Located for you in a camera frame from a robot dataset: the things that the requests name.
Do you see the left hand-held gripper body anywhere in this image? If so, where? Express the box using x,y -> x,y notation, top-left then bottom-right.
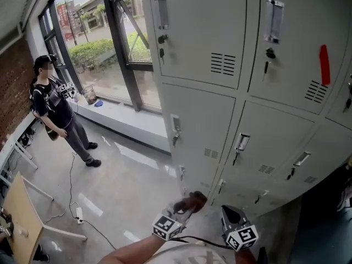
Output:
151,211 -> 188,242

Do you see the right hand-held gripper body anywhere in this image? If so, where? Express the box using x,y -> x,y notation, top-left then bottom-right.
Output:
222,222 -> 260,252

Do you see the brown knitted cloth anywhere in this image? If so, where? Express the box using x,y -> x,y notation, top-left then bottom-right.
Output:
173,190 -> 208,214

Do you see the grey metal locker cabinet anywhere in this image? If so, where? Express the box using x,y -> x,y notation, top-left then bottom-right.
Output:
139,0 -> 352,219

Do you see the grey metal locker door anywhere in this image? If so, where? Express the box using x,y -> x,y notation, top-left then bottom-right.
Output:
161,82 -> 237,166

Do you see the person's right forearm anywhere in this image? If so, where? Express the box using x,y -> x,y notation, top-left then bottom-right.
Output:
235,247 -> 261,264

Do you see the person's left forearm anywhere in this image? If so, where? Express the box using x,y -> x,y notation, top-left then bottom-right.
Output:
97,234 -> 168,264

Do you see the black waist-mounted device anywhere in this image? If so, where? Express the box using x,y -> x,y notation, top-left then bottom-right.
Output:
257,246 -> 269,264

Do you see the person's white printed t-shirt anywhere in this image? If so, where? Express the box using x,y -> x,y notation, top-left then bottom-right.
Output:
142,242 -> 237,264

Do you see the grey window sill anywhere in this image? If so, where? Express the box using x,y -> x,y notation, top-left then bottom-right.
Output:
73,95 -> 171,155

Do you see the clear cup with brown contents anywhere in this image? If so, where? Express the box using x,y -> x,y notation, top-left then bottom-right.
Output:
81,85 -> 97,106

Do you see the light wooden table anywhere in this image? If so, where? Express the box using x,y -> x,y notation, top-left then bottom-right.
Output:
1,172 -> 88,264

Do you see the white table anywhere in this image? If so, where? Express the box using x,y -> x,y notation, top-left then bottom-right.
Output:
0,111 -> 39,186

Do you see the green hedge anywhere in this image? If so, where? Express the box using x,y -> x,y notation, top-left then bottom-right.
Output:
68,31 -> 152,70

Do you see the red tape strip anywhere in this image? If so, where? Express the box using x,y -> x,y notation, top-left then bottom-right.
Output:
318,44 -> 331,86

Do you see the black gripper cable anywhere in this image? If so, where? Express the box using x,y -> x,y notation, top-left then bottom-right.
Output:
169,235 -> 230,250

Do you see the black power cable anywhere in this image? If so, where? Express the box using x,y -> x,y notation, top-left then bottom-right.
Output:
81,219 -> 118,250
68,151 -> 80,219

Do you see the white power cable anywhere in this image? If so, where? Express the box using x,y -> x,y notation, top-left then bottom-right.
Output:
44,201 -> 79,224

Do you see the black window frame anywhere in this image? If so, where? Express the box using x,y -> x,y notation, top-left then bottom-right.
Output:
38,0 -> 163,112

